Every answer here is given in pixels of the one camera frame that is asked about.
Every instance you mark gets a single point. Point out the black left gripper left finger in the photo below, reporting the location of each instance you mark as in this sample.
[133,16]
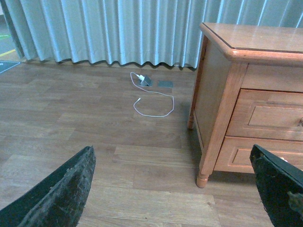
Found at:
[58,200]

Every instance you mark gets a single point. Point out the wooden drawer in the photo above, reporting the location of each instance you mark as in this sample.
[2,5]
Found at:
[267,115]
[234,155]

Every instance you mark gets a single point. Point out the wooden nightstand cabinet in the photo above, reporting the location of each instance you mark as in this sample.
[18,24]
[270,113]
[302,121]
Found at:
[235,57]

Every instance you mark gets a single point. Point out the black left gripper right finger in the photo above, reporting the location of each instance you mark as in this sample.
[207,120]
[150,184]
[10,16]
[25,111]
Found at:
[280,186]

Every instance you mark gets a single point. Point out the open metal floor socket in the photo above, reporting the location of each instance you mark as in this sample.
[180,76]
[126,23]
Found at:
[147,82]

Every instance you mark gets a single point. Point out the closed metal floor plate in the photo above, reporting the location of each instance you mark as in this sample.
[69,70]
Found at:
[165,84]

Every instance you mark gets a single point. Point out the grey-green pleated curtain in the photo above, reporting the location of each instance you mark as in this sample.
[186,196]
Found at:
[125,31]

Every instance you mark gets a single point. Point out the white plug in socket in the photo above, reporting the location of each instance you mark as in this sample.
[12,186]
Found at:
[141,77]

